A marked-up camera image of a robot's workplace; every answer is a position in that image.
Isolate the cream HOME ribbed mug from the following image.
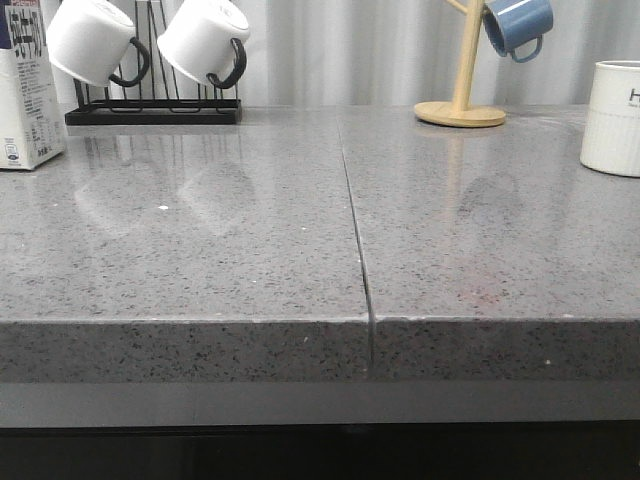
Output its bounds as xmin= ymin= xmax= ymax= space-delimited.
xmin=580 ymin=60 xmax=639 ymax=178

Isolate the blue white milk carton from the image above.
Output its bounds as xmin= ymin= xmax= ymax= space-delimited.
xmin=1 ymin=1 xmax=65 ymax=170

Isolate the wooden mug tree stand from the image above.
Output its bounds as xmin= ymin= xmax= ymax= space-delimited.
xmin=413 ymin=0 xmax=506 ymax=128

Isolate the blue enamel mug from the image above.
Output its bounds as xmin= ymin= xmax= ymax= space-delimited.
xmin=483 ymin=0 xmax=554 ymax=63

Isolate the white mug black handle right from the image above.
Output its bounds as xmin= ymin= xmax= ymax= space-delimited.
xmin=157 ymin=0 xmax=250 ymax=90

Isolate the white mug black handle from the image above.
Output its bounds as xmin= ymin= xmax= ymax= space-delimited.
xmin=46 ymin=0 xmax=150 ymax=88
xmin=157 ymin=0 xmax=250 ymax=90

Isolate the black wire mug rack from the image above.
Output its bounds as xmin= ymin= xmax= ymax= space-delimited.
xmin=65 ymin=1 xmax=242 ymax=127

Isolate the white mug black handle left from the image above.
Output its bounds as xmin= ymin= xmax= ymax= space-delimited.
xmin=46 ymin=0 xmax=150 ymax=88

